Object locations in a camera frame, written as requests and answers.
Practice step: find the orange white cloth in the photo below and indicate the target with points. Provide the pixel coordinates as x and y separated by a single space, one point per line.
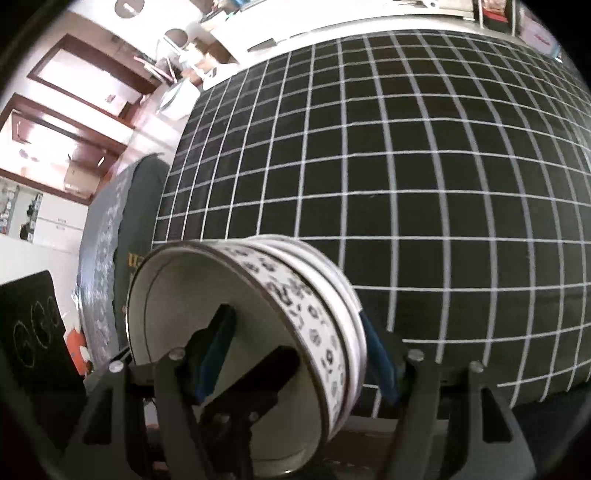
76 344

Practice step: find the pink bag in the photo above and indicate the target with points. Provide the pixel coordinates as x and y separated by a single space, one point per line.
538 34

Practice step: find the white metal shelf rack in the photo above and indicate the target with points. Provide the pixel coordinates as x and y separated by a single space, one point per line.
496 9

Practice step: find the grey patterned cushion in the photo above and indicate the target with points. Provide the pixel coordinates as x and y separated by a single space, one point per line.
101 240

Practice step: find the black panel with circles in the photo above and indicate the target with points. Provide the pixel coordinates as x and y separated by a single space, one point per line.
30 332

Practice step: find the brown door frame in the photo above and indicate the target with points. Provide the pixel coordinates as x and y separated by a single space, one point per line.
46 79
14 104

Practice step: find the black white checked tablecloth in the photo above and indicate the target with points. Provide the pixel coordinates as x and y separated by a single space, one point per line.
415 184

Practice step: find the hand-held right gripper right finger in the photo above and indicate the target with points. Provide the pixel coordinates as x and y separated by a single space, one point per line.
381 364

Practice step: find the round brown wall decoration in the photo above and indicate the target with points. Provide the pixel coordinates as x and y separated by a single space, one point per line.
129 7
175 36

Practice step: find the patterned grey bowl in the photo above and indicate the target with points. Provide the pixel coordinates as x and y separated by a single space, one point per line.
184 286

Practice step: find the white low cabinet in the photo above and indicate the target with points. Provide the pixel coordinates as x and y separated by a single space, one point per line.
286 23

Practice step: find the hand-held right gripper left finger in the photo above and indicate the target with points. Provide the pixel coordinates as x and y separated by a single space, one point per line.
212 360

